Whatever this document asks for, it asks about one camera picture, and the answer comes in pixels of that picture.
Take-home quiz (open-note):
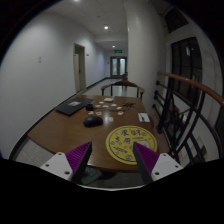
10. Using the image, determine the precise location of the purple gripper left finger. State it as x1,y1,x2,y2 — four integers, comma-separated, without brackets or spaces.
41,142,92,183

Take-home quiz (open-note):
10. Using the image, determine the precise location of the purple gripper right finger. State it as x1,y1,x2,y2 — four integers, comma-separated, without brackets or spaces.
133,142,182,184

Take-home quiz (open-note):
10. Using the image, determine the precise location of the round yellow mouse pad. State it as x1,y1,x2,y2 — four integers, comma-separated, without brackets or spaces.
106,125,157,165

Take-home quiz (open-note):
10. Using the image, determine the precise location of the black computer mouse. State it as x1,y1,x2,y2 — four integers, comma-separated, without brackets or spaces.
83,116,103,128

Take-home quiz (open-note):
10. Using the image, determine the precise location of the white notepad with pen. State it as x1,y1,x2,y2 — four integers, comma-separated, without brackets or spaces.
138,113,150,122

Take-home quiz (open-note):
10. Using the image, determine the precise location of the small black cup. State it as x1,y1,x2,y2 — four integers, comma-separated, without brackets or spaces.
86,104,94,111

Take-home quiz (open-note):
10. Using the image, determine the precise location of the small white box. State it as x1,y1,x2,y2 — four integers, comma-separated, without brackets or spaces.
104,98,113,102

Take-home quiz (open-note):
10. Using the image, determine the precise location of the wooden armchair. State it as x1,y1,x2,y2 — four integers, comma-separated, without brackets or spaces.
101,80,145,100

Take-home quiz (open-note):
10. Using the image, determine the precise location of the glass double door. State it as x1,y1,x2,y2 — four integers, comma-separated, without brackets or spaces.
110,57,127,78

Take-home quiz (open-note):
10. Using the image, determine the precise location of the dark window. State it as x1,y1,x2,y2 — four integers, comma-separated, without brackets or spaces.
171,37,202,102

